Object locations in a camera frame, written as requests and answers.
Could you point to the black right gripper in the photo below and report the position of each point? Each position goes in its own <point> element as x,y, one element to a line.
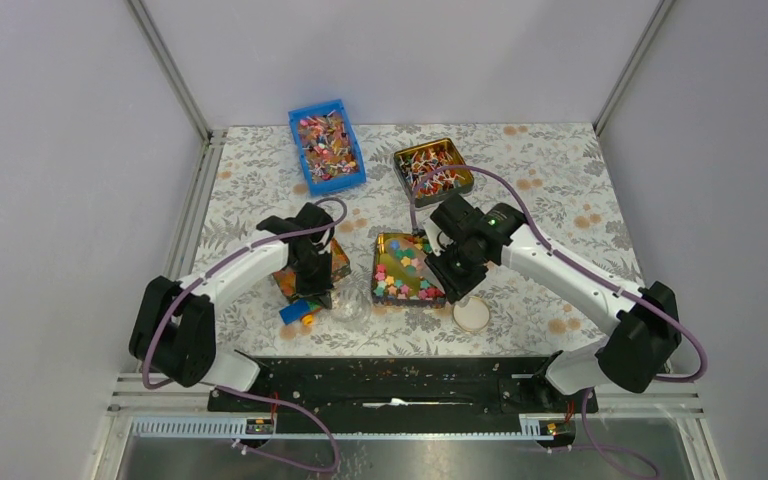
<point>454,287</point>

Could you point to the floral tablecloth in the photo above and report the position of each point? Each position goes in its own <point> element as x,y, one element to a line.
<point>557,169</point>

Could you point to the gold tin pastel candies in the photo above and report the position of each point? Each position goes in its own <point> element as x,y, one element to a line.
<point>285,279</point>

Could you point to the gold tin with lollipops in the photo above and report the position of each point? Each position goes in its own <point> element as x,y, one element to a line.
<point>432,171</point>

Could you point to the white round jar lid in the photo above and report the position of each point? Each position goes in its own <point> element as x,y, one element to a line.
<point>471,314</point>

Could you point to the gold tin star candies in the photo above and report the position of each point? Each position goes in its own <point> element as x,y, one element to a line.
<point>400,276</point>

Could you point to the blue plastic candy bin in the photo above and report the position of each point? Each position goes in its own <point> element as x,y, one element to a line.
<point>328,150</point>

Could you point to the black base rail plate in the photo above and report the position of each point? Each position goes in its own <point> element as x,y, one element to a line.
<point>406,395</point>

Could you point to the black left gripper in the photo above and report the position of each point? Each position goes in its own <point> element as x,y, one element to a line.
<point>319,291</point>

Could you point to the colourful toy block truck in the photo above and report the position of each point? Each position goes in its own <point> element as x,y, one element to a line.
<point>297,310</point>

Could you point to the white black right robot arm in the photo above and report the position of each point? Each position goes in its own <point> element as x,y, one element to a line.
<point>639,323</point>

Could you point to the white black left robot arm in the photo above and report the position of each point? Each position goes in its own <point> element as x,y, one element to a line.
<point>174,332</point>

